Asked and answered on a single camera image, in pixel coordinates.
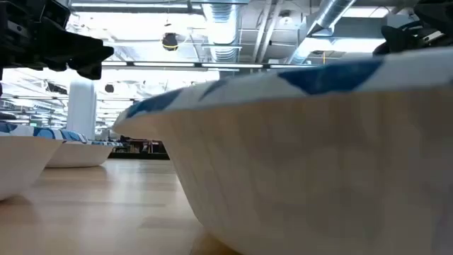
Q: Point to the long linear ceiling light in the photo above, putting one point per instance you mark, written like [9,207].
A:
[219,65]

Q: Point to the round silver ventilation duct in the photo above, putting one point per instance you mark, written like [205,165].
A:
[223,32]

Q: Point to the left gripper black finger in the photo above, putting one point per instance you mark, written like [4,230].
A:
[81,49]
[86,70]

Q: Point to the black aluminium table frame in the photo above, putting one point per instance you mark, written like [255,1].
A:
[141,156]

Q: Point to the slanted silver ventilation duct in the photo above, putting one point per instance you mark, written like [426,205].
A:
[332,14]

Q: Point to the blue patterned paper bowl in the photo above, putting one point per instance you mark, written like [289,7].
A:
[301,159]
[21,163]
[79,155]

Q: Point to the white round column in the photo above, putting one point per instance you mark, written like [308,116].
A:
[81,113]

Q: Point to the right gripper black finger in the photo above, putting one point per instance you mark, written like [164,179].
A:
[396,40]

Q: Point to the black ceiling-hung device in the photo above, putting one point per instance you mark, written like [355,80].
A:
[170,42]

